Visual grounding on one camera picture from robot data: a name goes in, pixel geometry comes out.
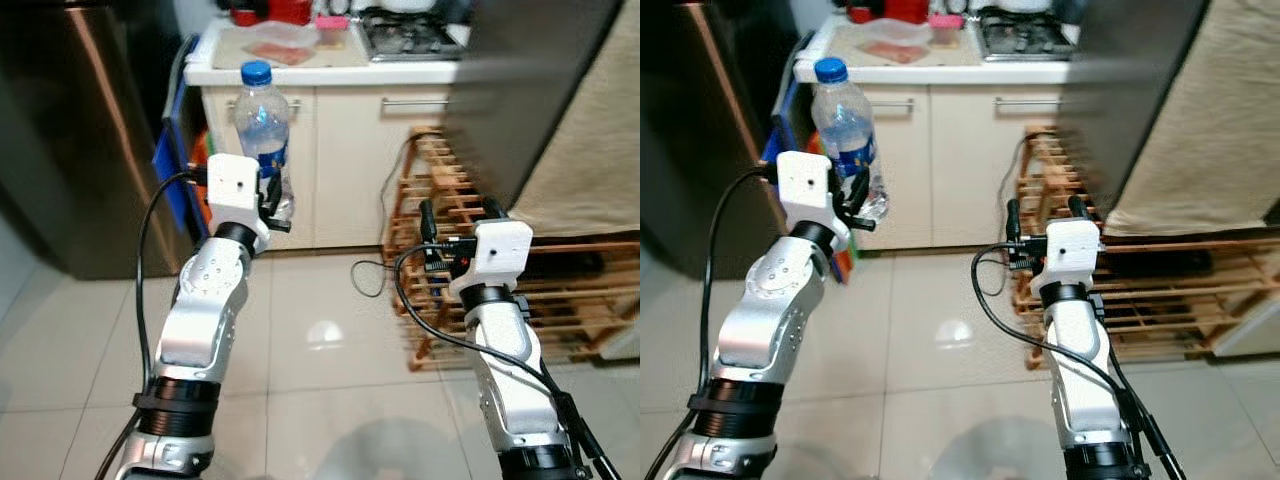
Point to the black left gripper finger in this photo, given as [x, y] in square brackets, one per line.
[275, 185]
[859, 185]

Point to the orange board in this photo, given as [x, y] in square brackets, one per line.
[845, 262]

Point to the red kitchen appliance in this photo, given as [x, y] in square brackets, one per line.
[890, 10]
[275, 10]

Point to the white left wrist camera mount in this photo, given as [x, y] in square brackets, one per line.
[805, 190]
[232, 190]

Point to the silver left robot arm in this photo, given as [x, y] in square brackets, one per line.
[765, 320]
[200, 320]

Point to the large dark steel fridge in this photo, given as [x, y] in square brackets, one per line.
[700, 130]
[70, 130]

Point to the beige kitchen cabinet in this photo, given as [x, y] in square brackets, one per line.
[350, 170]
[960, 170]

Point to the clear plastic food container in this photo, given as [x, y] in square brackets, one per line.
[280, 50]
[895, 50]

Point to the clear blue capped water bottle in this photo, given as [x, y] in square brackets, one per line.
[262, 115]
[840, 110]

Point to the pink lidded small container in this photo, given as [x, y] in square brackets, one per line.
[331, 32]
[946, 30]

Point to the steel gas stove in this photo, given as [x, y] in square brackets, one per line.
[1025, 38]
[410, 40]

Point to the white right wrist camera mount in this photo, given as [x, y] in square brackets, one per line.
[500, 250]
[1070, 250]

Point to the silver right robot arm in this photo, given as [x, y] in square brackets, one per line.
[505, 380]
[1080, 370]

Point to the beige counter mat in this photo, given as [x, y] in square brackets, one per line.
[230, 55]
[845, 55]

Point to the wooden slatted rack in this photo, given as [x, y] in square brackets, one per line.
[1180, 300]
[580, 300]

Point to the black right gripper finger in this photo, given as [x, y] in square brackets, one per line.
[429, 220]
[1014, 220]
[494, 210]
[1078, 210]

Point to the small grey steel fridge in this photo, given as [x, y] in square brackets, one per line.
[520, 90]
[1130, 90]

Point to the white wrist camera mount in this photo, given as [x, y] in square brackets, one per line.
[1070, 250]
[232, 190]
[500, 250]
[805, 190]

